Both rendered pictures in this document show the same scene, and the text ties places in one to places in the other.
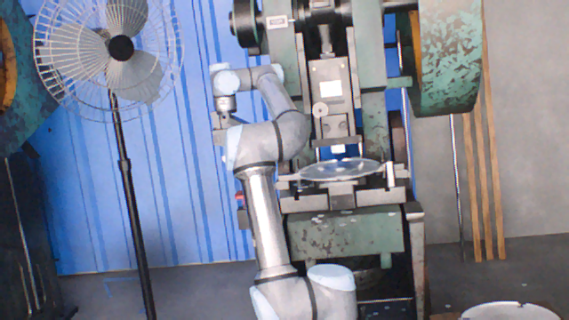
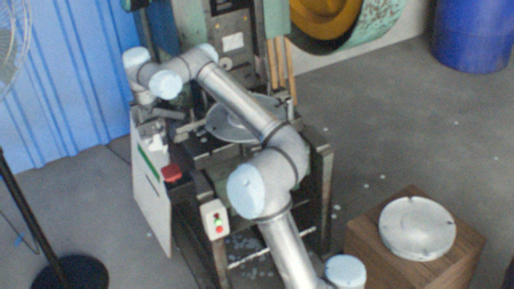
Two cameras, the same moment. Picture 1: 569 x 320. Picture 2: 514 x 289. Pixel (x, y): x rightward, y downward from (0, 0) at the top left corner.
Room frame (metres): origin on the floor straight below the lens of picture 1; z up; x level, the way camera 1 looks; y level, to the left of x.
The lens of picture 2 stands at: (0.95, 0.54, 1.81)
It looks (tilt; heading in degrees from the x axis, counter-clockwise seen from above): 39 degrees down; 330
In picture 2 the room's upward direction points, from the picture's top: 6 degrees counter-clockwise
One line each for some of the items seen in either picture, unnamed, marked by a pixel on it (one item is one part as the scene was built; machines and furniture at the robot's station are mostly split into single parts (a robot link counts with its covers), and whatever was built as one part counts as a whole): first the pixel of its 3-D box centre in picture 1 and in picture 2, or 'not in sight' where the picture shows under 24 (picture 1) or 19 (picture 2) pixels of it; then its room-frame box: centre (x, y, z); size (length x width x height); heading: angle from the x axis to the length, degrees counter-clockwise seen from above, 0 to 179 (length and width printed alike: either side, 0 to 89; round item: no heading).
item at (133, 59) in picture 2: (221, 80); (139, 69); (2.16, 0.20, 1.15); 0.09 x 0.08 x 0.11; 12
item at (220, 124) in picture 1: (226, 127); (147, 116); (2.16, 0.21, 0.99); 0.09 x 0.08 x 0.12; 83
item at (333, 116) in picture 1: (332, 94); (228, 44); (2.31, -0.17, 1.04); 0.17 x 0.15 x 0.30; 174
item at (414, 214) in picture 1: (415, 228); (279, 128); (2.46, -0.46, 0.45); 0.92 x 0.12 x 0.90; 174
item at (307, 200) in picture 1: (342, 189); (234, 123); (2.35, -0.18, 0.68); 0.45 x 0.30 x 0.06; 84
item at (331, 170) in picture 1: (339, 169); (246, 116); (2.23, -0.16, 0.78); 0.29 x 0.29 x 0.01
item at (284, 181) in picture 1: (295, 172); (190, 120); (2.37, -0.01, 0.76); 0.17 x 0.06 x 0.10; 84
